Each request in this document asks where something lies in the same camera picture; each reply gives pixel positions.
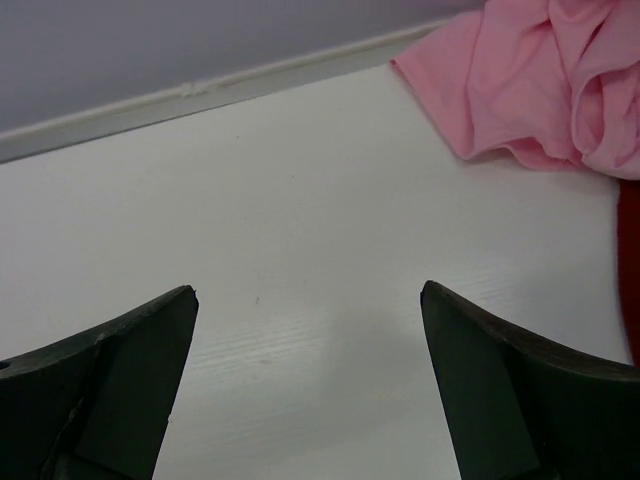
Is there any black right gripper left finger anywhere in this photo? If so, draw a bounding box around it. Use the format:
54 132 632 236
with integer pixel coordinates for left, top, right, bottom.
1 285 199 479

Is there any white table edge rail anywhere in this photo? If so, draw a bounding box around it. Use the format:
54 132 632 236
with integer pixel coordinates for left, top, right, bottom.
1 19 446 164

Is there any dark red t shirt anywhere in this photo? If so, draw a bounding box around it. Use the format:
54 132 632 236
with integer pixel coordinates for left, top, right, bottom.
617 181 640 367

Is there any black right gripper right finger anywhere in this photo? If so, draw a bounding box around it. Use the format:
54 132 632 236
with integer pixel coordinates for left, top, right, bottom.
420 281 639 479

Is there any pink t shirt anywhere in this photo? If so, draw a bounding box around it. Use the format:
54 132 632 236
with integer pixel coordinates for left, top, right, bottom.
392 1 639 180

